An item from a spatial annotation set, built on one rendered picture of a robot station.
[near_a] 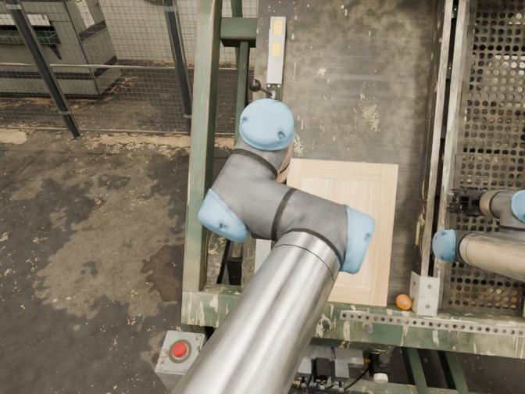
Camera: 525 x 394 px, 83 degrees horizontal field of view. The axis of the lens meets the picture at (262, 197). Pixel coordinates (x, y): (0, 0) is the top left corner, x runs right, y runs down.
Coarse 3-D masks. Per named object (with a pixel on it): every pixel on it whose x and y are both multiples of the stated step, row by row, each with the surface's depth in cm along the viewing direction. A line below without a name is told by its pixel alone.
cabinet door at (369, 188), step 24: (312, 168) 103; (336, 168) 102; (360, 168) 102; (384, 168) 101; (312, 192) 103; (336, 192) 103; (360, 192) 102; (384, 192) 101; (384, 216) 102; (384, 240) 102; (384, 264) 102; (336, 288) 104; (360, 288) 103; (384, 288) 103
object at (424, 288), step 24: (456, 0) 93; (456, 24) 92; (432, 48) 99; (456, 48) 93; (432, 72) 98; (456, 72) 93; (432, 96) 97; (456, 96) 93; (432, 120) 96; (432, 144) 95; (432, 168) 95; (432, 192) 95; (432, 216) 95; (432, 240) 98; (432, 264) 97; (432, 288) 96; (432, 312) 96
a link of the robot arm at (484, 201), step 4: (488, 192) 78; (492, 192) 76; (484, 196) 78; (488, 196) 76; (480, 200) 79; (484, 200) 77; (488, 200) 76; (480, 204) 78; (484, 204) 77; (488, 204) 75; (480, 208) 79; (484, 208) 77; (488, 208) 76; (484, 212) 78; (488, 212) 76; (488, 216) 78; (492, 216) 76; (496, 220) 77
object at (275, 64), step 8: (272, 16) 100; (272, 24) 100; (272, 32) 100; (272, 40) 100; (280, 40) 100; (280, 56) 100; (272, 64) 100; (280, 64) 100; (272, 72) 100; (280, 72) 100; (272, 80) 100; (280, 80) 100; (280, 96) 102; (256, 240) 103; (264, 240) 103; (256, 248) 103; (264, 248) 103; (256, 256) 103; (264, 256) 103; (256, 264) 104
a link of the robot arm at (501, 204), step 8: (504, 192) 73; (512, 192) 70; (520, 192) 68; (496, 200) 73; (504, 200) 70; (512, 200) 68; (520, 200) 66; (496, 208) 73; (504, 208) 70; (512, 208) 67; (520, 208) 65; (496, 216) 74; (504, 216) 70; (512, 216) 68; (520, 216) 66; (504, 224) 70; (512, 224) 68; (520, 224) 67
